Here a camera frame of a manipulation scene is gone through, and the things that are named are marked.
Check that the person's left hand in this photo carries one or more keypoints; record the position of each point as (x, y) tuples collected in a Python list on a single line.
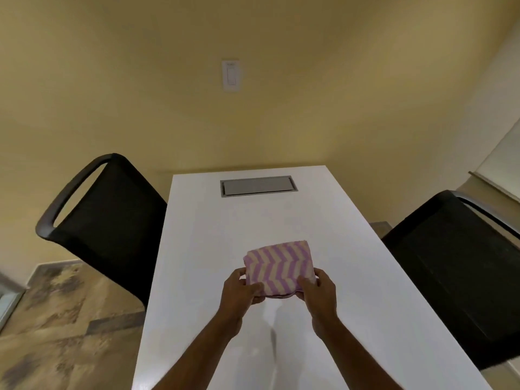
[(235, 294)]

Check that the person's right hand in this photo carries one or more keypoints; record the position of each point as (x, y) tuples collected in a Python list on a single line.
[(323, 298)]

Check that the person's left thumb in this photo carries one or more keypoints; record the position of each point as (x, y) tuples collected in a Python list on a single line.
[(256, 289)]

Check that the person's right thumb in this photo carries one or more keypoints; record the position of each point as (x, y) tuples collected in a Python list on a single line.
[(305, 283)]

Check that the pink striped cloth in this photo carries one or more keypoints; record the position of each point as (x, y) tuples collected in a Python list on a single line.
[(280, 268)]

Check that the person's right forearm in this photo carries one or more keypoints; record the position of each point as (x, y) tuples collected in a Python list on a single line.
[(357, 357)]

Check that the person's left forearm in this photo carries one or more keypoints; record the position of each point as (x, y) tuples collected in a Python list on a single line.
[(203, 353)]

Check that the white table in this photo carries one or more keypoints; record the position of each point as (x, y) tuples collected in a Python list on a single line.
[(292, 280)]

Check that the black mesh office chair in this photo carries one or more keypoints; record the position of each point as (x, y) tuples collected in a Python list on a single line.
[(109, 223), (455, 272)]

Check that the white wall light switch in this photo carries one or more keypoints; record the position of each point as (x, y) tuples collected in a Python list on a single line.
[(230, 75)]

